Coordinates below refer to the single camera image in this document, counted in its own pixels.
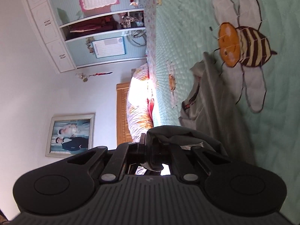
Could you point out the grey t-shirt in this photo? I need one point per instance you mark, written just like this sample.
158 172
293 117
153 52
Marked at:
211 121

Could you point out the red hanging ornament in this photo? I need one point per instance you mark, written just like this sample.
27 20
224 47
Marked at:
100 73

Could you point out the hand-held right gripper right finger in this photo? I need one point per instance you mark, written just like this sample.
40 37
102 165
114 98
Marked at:
156 155

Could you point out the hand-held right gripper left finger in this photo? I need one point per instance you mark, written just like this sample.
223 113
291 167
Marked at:
142 145

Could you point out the wooden headboard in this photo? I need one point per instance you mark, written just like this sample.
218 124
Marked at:
121 112

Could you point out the glass wall lamp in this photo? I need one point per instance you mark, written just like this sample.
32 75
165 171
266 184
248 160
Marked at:
82 77

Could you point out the row of hanging clothes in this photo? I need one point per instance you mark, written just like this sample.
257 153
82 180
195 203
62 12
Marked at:
93 25

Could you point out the quilted cartoon bedspread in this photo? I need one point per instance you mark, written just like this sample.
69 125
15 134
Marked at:
269 145

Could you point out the floral pillow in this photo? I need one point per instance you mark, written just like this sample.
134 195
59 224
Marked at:
138 107

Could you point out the white sliding-door wardrobe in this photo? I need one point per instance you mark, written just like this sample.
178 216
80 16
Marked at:
42 16

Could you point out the framed wedding photo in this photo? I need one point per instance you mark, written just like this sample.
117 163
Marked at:
70 136

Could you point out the blue-framed wall poster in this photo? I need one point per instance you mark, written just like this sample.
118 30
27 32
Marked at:
108 47

